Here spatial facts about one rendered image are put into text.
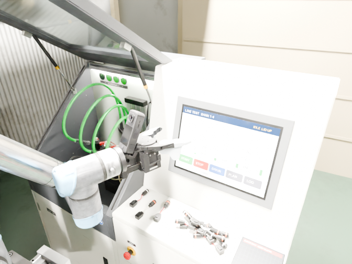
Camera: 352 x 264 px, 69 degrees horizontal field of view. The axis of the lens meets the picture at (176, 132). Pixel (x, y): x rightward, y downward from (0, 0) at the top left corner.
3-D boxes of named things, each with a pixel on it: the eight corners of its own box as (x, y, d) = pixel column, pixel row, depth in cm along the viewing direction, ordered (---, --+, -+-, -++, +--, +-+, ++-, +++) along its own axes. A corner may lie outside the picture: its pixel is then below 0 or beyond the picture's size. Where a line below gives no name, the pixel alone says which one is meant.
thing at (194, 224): (170, 230, 105) (170, 220, 102) (183, 213, 112) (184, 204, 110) (222, 257, 94) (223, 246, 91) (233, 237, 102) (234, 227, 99)
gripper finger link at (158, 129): (154, 141, 86) (143, 153, 78) (153, 124, 84) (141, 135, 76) (163, 141, 85) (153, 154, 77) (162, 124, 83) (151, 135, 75)
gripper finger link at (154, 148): (174, 143, 73) (144, 146, 73) (174, 138, 72) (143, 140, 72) (174, 151, 69) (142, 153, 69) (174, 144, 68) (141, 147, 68)
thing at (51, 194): (34, 191, 153) (27, 169, 146) (41, 187, 156) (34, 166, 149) (109, 238, 124) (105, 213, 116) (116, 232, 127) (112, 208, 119)
